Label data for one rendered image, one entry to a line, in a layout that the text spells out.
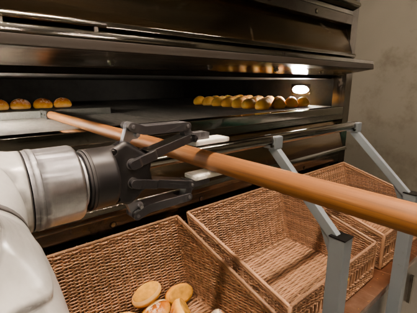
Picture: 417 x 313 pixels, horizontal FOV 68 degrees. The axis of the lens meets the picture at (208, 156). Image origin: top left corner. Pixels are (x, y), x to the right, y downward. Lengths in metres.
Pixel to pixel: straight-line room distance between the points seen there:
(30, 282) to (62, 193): 0.15
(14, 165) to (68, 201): 0.06
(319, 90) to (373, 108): 2.20
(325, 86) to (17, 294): 1.97
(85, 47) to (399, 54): 3.71
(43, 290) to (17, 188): 0.15
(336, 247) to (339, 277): 0.08
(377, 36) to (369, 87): 0.57
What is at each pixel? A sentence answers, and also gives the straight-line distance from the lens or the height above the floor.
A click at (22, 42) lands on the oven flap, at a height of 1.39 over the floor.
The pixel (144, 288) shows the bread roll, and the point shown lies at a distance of 1.08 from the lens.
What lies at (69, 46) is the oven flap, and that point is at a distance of 0.79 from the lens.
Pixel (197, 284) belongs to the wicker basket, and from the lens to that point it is 1.15.
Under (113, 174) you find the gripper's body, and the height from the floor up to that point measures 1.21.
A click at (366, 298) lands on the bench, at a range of 1.32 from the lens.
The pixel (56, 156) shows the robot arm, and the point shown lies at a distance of 0.37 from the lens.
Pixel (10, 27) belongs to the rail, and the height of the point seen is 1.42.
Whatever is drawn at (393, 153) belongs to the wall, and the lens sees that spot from 4.21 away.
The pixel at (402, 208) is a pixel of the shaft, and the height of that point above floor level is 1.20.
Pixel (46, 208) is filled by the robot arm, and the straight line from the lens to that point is 0.36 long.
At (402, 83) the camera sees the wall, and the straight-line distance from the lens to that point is 4.14.
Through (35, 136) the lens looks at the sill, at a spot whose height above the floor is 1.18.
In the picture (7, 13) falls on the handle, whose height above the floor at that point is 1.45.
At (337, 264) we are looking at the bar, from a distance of 0.86.
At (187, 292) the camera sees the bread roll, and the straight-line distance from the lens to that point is 1.14.
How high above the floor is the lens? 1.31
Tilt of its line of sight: 13 degrees down
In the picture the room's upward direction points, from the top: straight up
